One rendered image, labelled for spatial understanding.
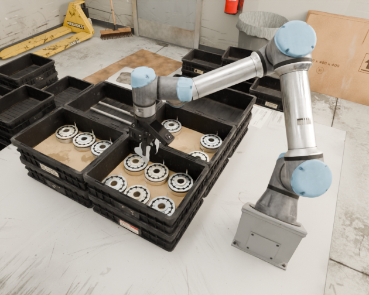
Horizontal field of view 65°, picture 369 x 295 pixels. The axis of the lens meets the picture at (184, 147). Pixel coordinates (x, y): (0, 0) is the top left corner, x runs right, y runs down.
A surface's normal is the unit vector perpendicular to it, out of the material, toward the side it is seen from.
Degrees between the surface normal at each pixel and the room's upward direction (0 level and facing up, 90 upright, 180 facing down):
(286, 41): 41
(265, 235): 90
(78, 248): 0
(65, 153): 0
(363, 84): 74
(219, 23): 90
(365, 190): 0
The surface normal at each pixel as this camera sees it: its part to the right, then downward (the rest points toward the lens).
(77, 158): 0.04, -0.74
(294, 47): -0.01, -0.13
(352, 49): -0.44, 0.44
